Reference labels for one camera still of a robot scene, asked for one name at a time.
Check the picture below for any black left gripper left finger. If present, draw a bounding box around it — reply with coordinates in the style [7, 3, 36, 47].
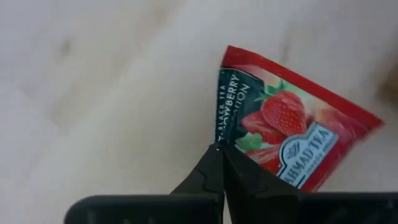
[169, 143, 225, 196]

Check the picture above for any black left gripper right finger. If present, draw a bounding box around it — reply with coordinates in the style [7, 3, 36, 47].
[223, 145, 305, 202]

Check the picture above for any red strawberry tea packet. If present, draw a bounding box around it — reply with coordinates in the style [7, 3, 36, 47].
[214, 45, 385, 193]

